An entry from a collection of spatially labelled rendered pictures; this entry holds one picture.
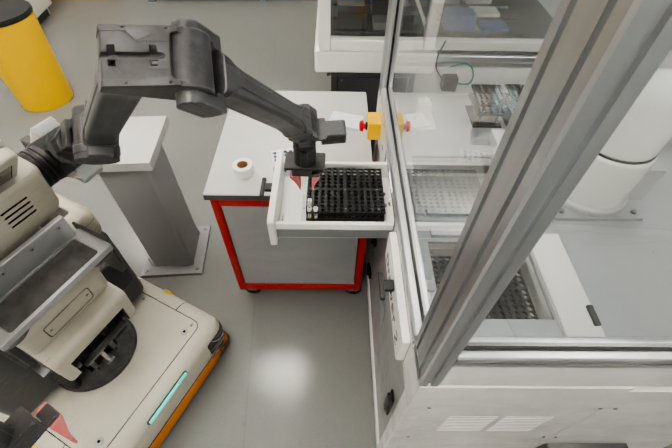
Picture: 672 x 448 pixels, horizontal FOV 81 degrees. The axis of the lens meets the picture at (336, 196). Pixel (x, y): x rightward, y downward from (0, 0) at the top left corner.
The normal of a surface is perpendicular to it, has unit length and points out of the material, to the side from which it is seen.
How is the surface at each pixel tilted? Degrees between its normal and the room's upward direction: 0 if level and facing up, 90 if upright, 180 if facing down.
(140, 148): 0
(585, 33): 90
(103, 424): 0
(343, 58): 90
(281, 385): 0
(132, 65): 38
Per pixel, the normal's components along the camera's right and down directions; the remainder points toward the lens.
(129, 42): 0.25, -0.10
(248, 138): 0.02, -0.67
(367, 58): 0.00, 0.74
